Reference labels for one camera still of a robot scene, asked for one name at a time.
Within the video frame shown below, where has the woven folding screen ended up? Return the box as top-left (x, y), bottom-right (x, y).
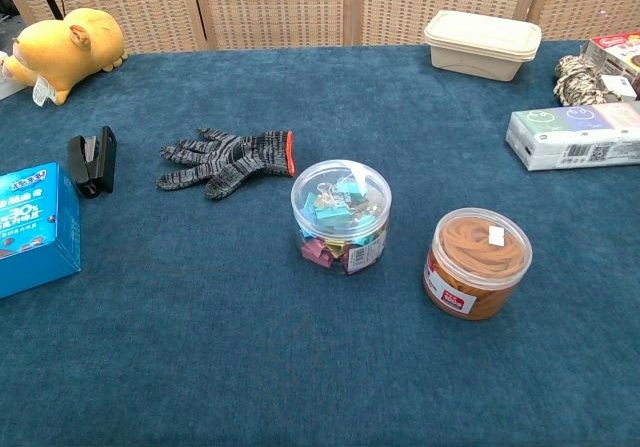
top-left (0, 0), bottom-right (640, 56)

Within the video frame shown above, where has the beige lidded lunch box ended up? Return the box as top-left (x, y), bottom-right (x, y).
top-left (423, 9), bottom-right (543, 83)

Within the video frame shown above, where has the red white snack box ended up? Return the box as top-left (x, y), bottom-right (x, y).
top-left (579, 35), bottom-right (640, 93)

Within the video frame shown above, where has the multicolour tissue pack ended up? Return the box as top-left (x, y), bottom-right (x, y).
top-left (505, 100), bottom-right (640, 172)

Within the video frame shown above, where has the white cardboard box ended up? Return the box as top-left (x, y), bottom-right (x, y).
top-left (0, 78), bottom-right (25, 102)

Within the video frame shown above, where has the clear jar of binder clips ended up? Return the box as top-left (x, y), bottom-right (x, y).
top-left (290, 160), bottom-right (393, 276)

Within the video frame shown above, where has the small white box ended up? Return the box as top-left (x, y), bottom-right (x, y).
top-left (599, 73), bottom-right (639, 103)

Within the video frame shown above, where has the black grey knit glove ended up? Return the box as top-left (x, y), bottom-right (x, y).
top-left (156, 126), bottom-right (296, 201)

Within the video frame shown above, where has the clear jar of rubber bands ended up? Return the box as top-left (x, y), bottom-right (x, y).
top-left (422, 207), bottom-right (534, 322)

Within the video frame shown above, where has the black stapler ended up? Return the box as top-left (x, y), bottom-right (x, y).
top-left (67, 125), bottom-right (118, 200)

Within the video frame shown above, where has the blue cookie box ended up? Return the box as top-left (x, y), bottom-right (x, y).
top-left (0, 161), bottom-right (82, 300)

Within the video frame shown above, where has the beige brown rope bundle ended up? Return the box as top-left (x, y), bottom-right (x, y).
top-left (553, 54), bottom-right (624, 107)

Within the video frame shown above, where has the yellow plush toy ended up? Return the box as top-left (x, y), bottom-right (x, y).
top-left (0, 7), bottom-right (129, 107)

